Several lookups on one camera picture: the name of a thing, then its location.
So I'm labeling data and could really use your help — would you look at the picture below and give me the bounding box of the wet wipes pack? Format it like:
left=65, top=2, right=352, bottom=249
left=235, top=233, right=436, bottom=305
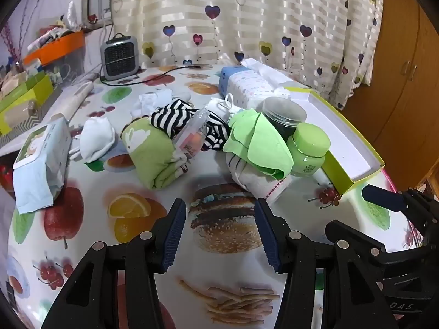
left=13, top=117, right=72, bottom=215

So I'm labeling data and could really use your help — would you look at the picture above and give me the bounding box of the green rabbit print towel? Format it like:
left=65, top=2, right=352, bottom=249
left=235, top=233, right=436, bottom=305
left=121, top=118, right=188, bottom=190

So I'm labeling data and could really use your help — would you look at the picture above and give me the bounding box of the light green jar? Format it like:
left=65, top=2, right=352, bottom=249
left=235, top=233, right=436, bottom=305
left=286, top=123, right=331, bottom=178

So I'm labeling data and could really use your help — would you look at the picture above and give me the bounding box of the window frame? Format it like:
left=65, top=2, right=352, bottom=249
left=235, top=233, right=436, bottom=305
left=82, top=0, right=115, bottom=30

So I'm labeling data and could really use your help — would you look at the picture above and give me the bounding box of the heart print striped curtain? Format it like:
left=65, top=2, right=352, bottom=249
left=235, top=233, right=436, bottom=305
left=111, top=0, right=385, bottom=110

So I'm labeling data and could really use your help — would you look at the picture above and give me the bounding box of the white box with green edge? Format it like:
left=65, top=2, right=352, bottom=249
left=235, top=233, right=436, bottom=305
left=279, top=82, right=385, bottom=196

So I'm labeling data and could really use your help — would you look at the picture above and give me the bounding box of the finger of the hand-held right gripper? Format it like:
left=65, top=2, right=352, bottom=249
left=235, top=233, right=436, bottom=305
left=362, top=184, right=439, bottom=244
left=325, top=221, right=429, bottom=268

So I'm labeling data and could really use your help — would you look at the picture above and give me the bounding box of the clear plastic bag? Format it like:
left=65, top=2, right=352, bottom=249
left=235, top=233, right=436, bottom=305
left=172, top=108, right=210, bottom=160

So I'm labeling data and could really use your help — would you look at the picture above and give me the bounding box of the pile of small packets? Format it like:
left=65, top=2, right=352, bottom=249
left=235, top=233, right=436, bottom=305
left=27, top=0, right=86, bottom=50

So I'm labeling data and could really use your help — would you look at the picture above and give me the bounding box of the blue white tissue pack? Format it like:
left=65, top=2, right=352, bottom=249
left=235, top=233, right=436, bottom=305
left=219, top=58, right=297, bottom=110

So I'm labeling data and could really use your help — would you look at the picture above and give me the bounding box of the clear bin with orange lid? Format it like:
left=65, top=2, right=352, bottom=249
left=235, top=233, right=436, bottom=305
left=22, top=31, right=86, bottom=83

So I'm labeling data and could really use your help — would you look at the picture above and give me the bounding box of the black heater cable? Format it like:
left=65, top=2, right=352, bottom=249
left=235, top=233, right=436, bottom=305
left=100, top=64, right=204, bottom=86

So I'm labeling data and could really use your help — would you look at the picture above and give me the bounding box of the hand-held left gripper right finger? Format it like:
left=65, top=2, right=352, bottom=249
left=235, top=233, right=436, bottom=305
left=254, top=198, right=400, bottom=329

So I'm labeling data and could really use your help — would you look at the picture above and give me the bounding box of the white sock bundle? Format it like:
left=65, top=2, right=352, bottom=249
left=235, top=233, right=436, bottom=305
left=70, top=117, right=117, bottom=163

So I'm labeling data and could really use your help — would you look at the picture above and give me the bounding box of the grey space heater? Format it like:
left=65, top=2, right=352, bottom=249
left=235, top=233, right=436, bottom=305
left=100, top=33, right=139, bottom=81

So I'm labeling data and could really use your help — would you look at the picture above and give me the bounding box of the light green cloth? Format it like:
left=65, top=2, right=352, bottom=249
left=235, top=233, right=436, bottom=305
left=223, top=109, right=294, bottom=180

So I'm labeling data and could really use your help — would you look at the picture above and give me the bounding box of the dark green jar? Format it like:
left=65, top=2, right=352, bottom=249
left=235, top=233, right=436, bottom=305
left=262, top=97, right=307, bottom=143

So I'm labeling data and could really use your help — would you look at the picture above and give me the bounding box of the white ribbed sock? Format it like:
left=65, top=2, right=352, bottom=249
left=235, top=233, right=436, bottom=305
left=130, top=88, right=173, bottom=119

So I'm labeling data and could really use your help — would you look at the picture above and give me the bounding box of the white rolling pin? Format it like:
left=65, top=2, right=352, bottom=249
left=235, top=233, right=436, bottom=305
left=57, top=80, right=95, bottom=120

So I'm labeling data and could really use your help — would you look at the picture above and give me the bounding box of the green cardboard box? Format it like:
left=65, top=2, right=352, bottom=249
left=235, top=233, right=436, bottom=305
left=0, top=72, right=55, bottom=136

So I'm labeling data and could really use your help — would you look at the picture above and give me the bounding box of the white towel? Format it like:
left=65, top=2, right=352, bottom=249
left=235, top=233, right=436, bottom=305
left=225, top=152, right=292, bottom=206

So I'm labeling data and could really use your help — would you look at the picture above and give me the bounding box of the black white striped cloth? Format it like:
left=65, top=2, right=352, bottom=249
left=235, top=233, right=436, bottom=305
left=150, top=98, right=230, bottom=152

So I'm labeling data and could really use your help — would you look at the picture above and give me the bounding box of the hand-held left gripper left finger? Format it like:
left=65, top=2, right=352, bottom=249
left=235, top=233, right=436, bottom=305
left=41, top=199, right=187, bottom=329

